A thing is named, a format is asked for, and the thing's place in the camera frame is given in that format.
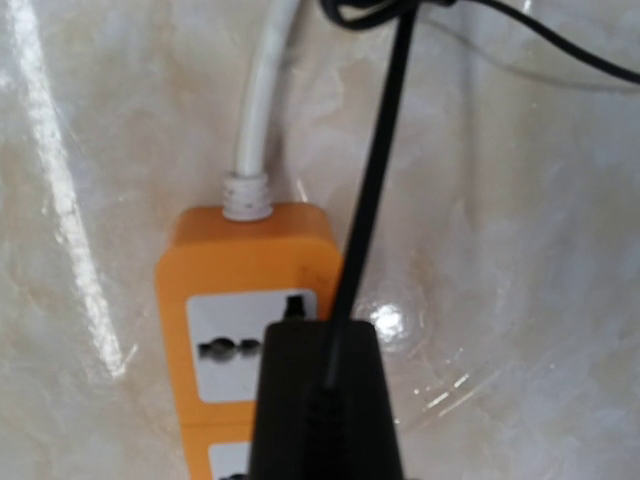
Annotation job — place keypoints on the black power adapter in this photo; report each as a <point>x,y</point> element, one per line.
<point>536,268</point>

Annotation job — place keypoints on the orange power strip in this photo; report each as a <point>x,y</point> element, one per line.
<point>230,271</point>

